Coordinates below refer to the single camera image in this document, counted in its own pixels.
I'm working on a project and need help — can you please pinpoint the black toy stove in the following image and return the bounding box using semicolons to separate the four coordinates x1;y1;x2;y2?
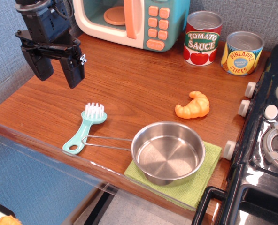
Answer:
192;44;278;225

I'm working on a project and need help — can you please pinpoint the teal brush with white bristles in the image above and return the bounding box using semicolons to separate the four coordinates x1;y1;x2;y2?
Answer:
62;102;107;155

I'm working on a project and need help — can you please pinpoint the tomato sauce can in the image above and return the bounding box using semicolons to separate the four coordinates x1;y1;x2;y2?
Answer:
183;11;223;66

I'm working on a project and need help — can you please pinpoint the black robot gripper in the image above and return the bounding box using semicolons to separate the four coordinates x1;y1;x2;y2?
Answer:
15;0;85;89

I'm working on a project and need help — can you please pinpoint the pineapple slices can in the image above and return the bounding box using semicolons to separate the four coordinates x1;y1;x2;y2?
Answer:
221;31;264;76

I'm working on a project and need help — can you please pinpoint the teal and cream toy microwave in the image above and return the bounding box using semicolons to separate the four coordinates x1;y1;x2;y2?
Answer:
73;0;190;52

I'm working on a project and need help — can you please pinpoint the green cloth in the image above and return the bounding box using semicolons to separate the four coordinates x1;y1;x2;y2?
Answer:
124;142;222;211

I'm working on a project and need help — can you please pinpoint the steel pan with wire handle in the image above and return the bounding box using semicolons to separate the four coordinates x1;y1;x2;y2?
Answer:
81;121;206;187

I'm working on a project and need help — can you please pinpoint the orange fuzzy object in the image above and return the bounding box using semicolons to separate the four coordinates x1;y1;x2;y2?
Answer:
0;215;22;225

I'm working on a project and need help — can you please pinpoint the orange plastic croissant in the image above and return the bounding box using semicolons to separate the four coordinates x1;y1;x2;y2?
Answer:
175;91;210;119

